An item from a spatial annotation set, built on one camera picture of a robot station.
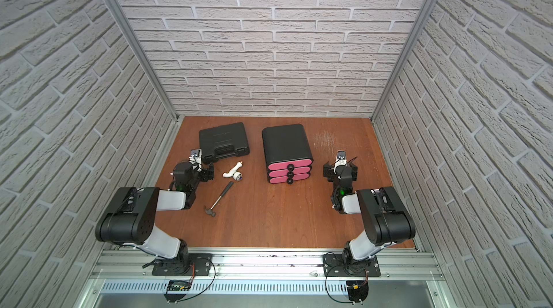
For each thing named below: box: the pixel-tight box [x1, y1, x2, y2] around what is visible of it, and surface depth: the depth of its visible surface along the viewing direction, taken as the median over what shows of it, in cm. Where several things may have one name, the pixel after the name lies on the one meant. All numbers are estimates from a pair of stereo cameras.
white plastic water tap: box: [222, 161, 244, 182], surface depth 97 cm
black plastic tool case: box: [198, 122, 250, 165], surface depth 103 cm
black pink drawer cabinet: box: [262, 123, 314, 185], surface depth 89 cm
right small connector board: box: [345, 280, 369, 303], surface depth 72 cm
